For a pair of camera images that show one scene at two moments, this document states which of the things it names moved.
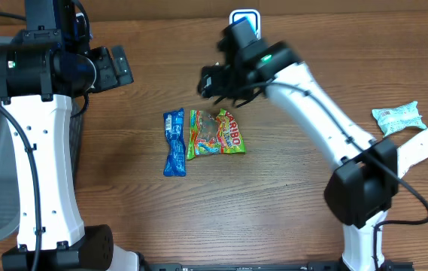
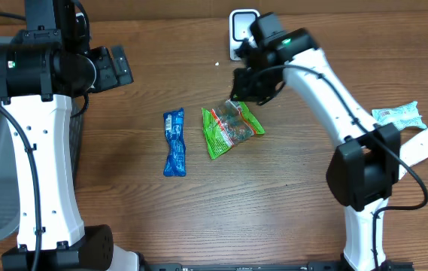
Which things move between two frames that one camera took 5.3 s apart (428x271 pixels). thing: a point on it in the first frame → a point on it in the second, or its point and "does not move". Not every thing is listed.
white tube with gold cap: [422, 146] does not move
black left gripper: [102, 56] does not move
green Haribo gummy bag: [210, 135] → [227, 125]
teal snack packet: [395, 118] does not move
